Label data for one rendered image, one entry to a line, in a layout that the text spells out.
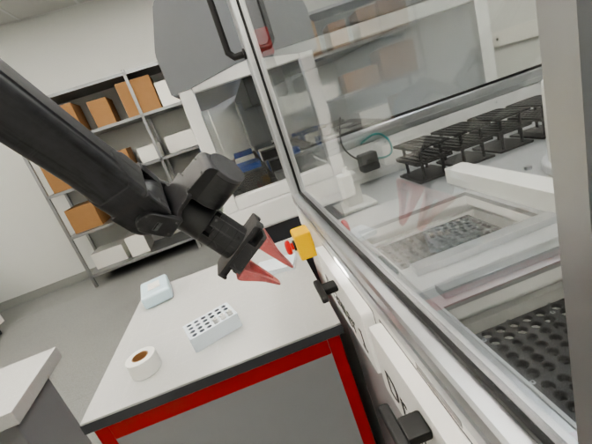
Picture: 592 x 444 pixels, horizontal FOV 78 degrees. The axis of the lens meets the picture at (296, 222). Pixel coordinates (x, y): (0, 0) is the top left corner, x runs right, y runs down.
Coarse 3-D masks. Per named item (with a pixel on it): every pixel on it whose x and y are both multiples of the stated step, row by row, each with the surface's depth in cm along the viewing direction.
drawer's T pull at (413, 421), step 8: (384, 408) 38; (384, 416) 37; (392, 416) 37; (408, 416) 36; (416, 416) 36; (392, 424) 36; (400, 424) 36; (408, 424) 36; (416, 424) 35; (424, 424) 35; (392, 432) 35; (400, 432) 35; (408, 432) 35; (416, 432) 35; (424, 432) 34; (400, 440) 34; (408, 440) 34; (416, 440) 34; (424, 440) 34
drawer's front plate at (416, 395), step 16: (384, 336) 46; (384, 352) 44; (400, 352) 42; (384, 368) 48; (400, 368) 40; (400, 384) 41; (416, 384) 37; (400, 400) 45; (416, 400) 36; (432, 400) 35; (432, 416) 34; (448, 416) 33; (432, 432) 35; (448, 432) 32
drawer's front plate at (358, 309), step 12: (324, 252) 74; (324, 264) 72; (336, 264) 68; (324, 276) 80; (336, 276) 64; (348, 288) 59; (336, 300) 75; (348, 300) 58; (360, 300) 54; (348, 312) 63; (360, 312) 52; (372, 312) 52; (360, 324) 54; (372, 324) 52; (360, 336) 58; (372, 348) 53; (372, 360) 56
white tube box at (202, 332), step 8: (224, 304) 96; (208, 312) 95; (216, 312) 93; (224, 312) 92; (200, 320) 92; (208, 320) 91; (224, 320) 88; (232, 320) 89; (184, 328) 91; (192, 328) 91; (200, 328) 90; (208, 328) 87; (216, 328) 88; (224, 328) 89; (232, 328) 90; (192, 336) 87; (200, 336) 86; (208, 336) 87; (216, 336) 88; (224, 336) 89; (192, 344) 85; (200, 344) 86; (208, 344) 87
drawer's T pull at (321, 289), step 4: (316, 280) 68; (332, 280) 66; (316, 284) 67; (320, 284) 66; (324, 284) 66; (328, 284) 66; (332, 284) 65; (336, 284) 65; (316, 288) 65; (320, 288) 65; (324, 288) 65; (328, 288) 64; (332, 288) 64; (336, 288) 64; (320, 292) 63; (324, 292) 63; (328, 292) 64; (332, 292) 64; (320, 296) 63; (324, 296) 62; (324, 300) 62; (328, 300) 62
